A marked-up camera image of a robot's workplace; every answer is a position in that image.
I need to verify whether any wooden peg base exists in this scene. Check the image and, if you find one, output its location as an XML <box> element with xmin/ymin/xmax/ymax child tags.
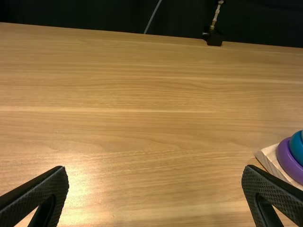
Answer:
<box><xmin>254</xmin><ymin>142</ymin><xmax>303</xmax><ymax>186</ymax></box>

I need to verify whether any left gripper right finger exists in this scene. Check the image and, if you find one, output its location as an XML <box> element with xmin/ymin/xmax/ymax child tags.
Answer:
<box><xmin>241</xmin><ymin>164</ymin><xmax>303</xmax><ymax>227</ymax></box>

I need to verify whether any black clamp stand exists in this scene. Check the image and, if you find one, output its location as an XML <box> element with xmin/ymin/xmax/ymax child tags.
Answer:
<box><xmin>201</xmin><ymin>0</ymin><xmax>224</xmax><ymax>47</ymax></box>

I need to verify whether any black cable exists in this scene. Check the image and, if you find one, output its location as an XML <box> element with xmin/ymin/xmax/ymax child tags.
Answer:
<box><xmin>143</xmin><ymin>0</ymin><xmax>163</xmax><ymax>35</ymax></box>

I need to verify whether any purple ring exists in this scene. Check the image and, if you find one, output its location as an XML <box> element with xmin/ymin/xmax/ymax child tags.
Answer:
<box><xmin>277</xmin><ymin>137</ymin><xmax>303</xmax><ymax>186</ymax></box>

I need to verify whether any dark blue ring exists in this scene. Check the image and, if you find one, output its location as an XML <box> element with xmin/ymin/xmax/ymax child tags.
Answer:
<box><xmin>290</xmin><ymin>130</ymin><xmax>303</xmax><ymax>166</ymax></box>

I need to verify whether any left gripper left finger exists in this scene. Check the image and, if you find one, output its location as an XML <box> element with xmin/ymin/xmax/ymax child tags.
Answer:
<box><xmin>0</xmin><ymin>166</ymin><xmax>70</xmax><ymax>227</ymax></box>

